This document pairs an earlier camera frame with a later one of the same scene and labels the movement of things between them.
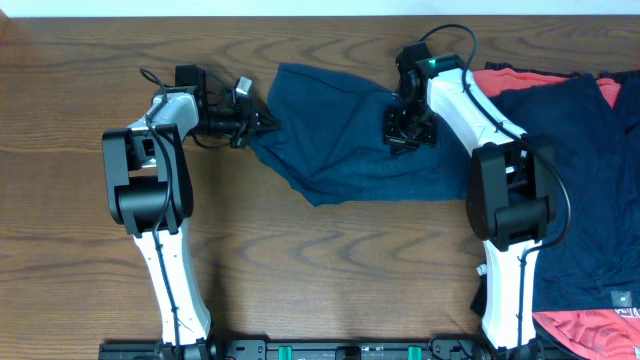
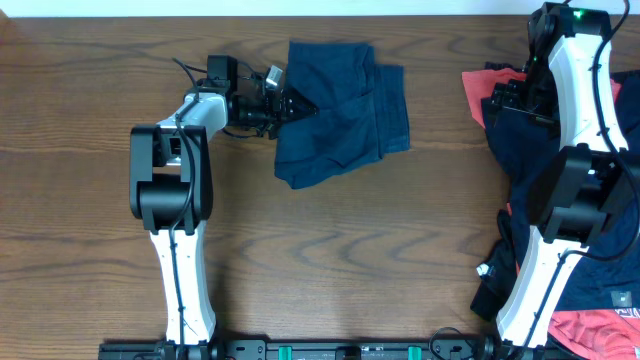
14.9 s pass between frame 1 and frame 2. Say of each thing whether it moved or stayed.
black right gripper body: moved
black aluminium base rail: stayed
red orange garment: stayed
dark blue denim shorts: moved
